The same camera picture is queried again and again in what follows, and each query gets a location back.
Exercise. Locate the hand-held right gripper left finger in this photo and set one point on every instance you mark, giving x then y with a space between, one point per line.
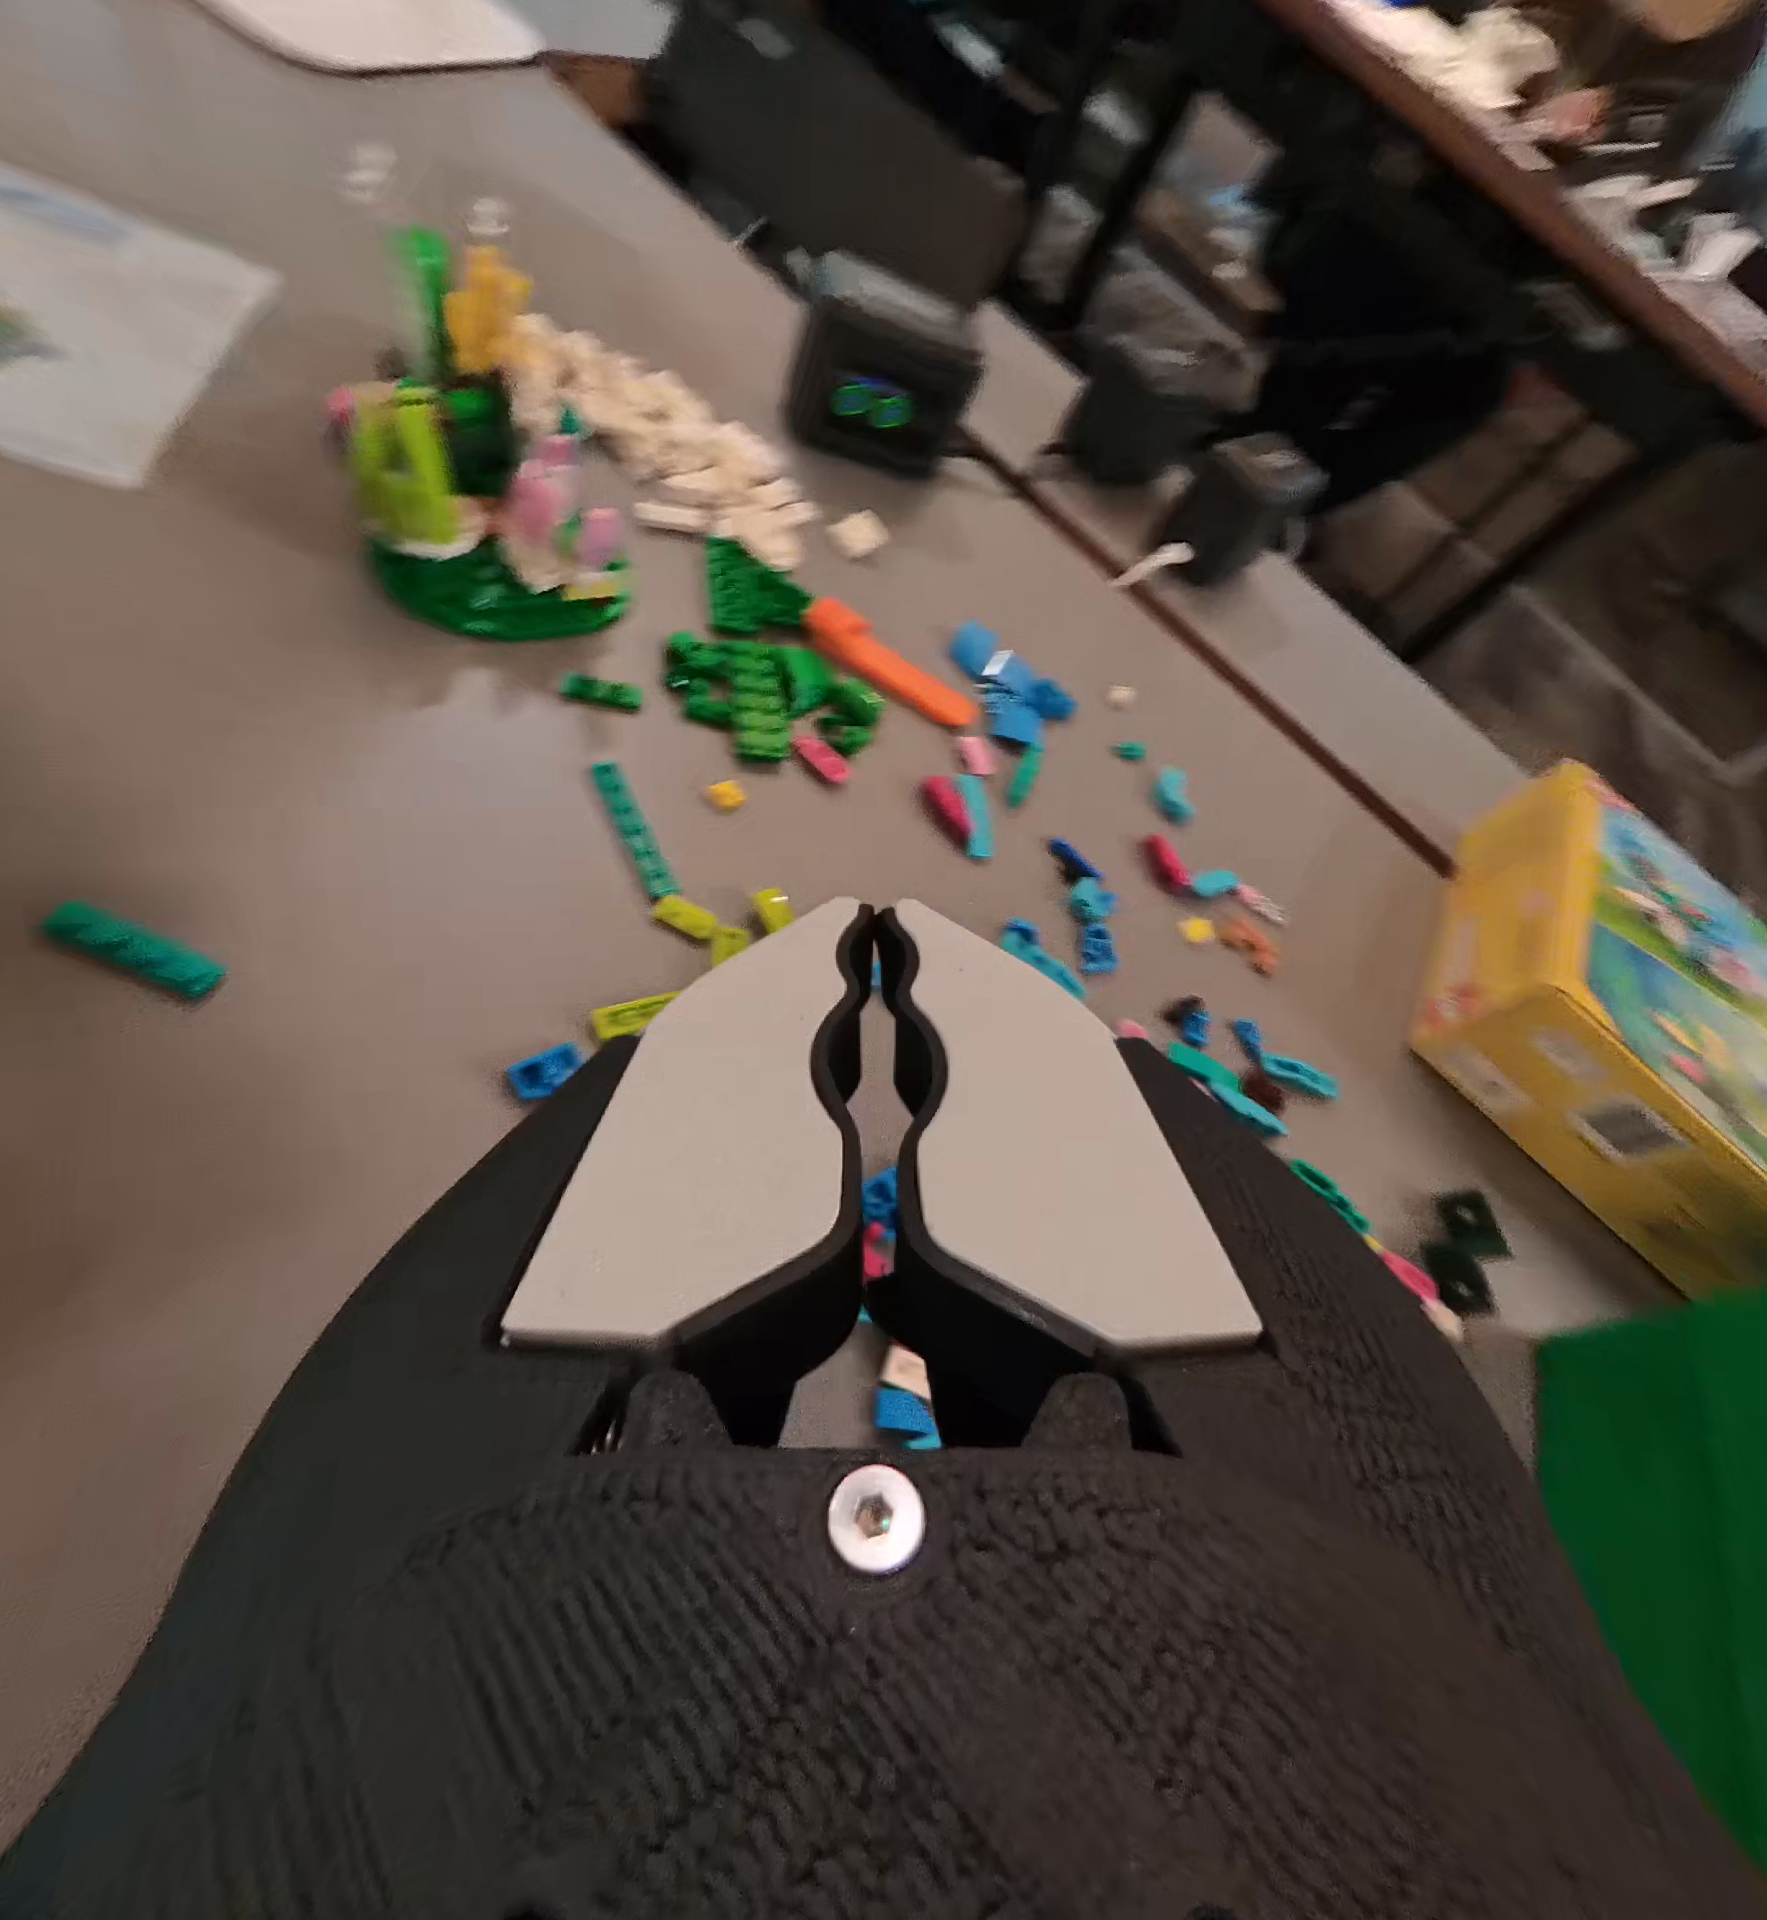
689 1168

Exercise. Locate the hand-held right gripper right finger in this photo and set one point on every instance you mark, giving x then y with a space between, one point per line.
1077 1168

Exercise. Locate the grey desk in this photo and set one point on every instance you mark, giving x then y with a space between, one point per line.
222 749

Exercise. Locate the long teal plate brick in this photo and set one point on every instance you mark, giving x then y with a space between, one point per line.
635 829

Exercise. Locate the scattered small coloured bricks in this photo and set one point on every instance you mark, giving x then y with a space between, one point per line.
1011 704

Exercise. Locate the pile of green bricks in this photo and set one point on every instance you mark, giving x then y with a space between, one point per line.
747 690

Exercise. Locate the small green plate brick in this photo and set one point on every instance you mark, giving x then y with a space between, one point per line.
602 693

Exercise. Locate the yellow toy box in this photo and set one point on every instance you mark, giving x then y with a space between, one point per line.
1589 1035

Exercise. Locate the orange brick separator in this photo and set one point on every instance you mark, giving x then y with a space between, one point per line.
890 668

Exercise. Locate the long green brick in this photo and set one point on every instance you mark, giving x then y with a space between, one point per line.
132 950

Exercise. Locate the green plant brick model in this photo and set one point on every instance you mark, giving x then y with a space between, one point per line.
478 579

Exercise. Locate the flat white square brick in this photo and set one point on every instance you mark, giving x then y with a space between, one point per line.
857 534

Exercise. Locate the black power adapter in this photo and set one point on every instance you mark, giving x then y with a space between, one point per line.
1251 504
1131 411

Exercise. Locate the pile of white bricks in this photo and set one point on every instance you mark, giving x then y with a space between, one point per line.
672 433

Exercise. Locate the green baseplate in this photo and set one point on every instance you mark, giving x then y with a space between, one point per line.
1708 1575

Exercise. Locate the black charger box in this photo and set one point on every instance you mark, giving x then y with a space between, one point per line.
884 375

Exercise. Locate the black office chair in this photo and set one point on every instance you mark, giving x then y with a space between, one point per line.
837 135

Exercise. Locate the brick instruction booklet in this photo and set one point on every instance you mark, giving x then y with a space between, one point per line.
57 331

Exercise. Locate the cluttered wooden table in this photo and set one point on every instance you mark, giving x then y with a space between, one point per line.
1602 240

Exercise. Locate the white lamp base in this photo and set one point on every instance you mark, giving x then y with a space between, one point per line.
374 31

